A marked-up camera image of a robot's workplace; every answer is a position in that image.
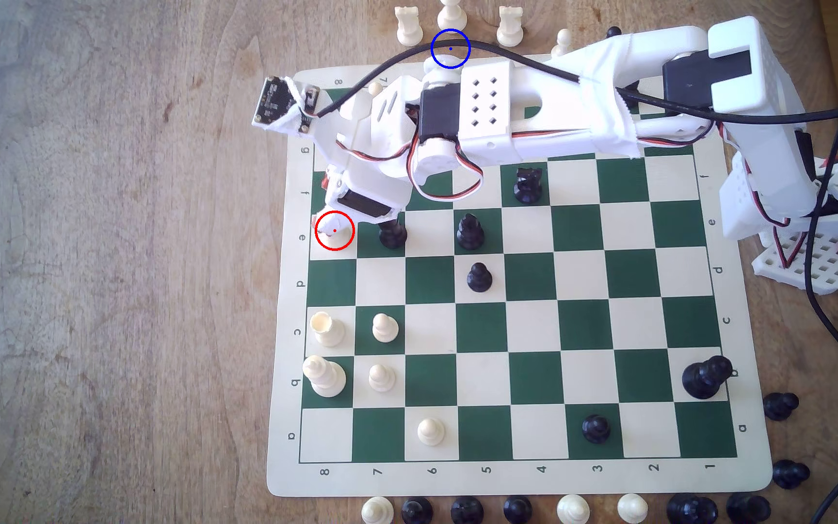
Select gripper camera circuit board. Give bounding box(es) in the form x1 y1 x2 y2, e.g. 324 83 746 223
252 74 322 136

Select white rook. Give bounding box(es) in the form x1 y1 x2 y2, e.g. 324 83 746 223
312 311 346 349
497 6 526 47
396 6 424 48

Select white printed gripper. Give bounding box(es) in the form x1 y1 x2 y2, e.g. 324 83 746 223
313 73 429 229

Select small white pawn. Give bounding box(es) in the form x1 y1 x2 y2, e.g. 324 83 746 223
316 215 354 249

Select black camera cable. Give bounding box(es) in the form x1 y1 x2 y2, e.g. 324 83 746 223
314 38 838 122

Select black bishop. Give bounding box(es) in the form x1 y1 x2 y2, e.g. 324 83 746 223
454 213 486 251

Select tall white chess piece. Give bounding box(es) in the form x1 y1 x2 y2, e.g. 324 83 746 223
437 0 468 31

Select black rook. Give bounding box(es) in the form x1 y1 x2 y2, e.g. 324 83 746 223
378 218 408 251

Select black knight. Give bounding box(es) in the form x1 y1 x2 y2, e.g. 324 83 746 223
513 165 544 205

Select white king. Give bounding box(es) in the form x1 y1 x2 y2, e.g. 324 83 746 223
302 354 348 399

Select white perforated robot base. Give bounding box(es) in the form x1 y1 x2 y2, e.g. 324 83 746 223
751 231 838 295

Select green and cream chess mat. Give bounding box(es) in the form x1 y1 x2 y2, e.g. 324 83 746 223
266 47 773 499

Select large black chess piece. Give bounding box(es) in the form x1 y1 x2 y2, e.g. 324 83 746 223
665 492 719 524

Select red white black servo wires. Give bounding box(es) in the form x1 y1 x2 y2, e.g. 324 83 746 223
407 137 486 205

